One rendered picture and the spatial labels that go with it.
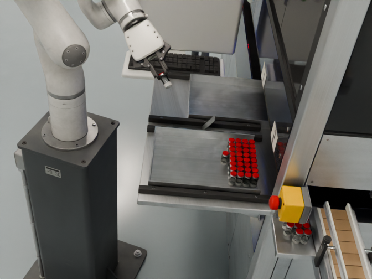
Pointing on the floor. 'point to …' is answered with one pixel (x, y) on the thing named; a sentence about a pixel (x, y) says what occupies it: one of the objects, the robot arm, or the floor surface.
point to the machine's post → (312, 113)
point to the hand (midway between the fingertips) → (159, 70)
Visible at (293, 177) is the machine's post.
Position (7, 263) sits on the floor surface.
